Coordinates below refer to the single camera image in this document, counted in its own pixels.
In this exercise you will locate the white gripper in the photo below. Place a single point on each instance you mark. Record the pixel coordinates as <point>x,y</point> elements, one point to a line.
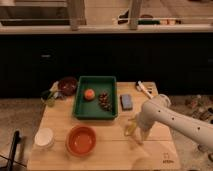
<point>145,122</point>

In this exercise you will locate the yellow banana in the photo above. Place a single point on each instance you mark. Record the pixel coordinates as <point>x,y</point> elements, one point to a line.
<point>130,127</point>

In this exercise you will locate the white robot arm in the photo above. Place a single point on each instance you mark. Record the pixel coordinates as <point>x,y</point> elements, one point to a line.
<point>157,109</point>

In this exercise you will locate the red orange bowl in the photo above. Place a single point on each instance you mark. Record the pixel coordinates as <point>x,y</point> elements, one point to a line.
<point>80,141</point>

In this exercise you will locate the dark red bowl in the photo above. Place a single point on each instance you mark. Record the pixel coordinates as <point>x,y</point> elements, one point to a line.
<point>67,85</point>

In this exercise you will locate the blue sponge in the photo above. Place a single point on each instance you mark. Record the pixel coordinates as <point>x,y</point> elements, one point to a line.
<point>126,102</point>

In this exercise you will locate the bunch of dark grapes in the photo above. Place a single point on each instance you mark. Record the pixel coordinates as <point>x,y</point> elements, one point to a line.
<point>104,102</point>

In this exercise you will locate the orange fruit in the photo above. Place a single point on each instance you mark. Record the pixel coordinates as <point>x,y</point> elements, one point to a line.
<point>89,94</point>

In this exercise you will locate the white cup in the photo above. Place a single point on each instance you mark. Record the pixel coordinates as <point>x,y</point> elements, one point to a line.
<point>44,138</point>

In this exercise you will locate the small green cup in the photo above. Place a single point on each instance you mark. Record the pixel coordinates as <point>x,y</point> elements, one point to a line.
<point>47,97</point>

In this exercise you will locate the black tripod stand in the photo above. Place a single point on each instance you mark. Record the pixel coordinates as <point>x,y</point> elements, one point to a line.
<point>11,158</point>

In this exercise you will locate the right wooden post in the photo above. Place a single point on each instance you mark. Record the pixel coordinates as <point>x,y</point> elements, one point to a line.
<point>134,13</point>

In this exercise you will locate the wooden post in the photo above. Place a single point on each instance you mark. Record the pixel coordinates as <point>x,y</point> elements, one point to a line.
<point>134,13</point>
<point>76,13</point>

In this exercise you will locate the left wooden post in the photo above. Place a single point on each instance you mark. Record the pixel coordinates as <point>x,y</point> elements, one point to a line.
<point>76,13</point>

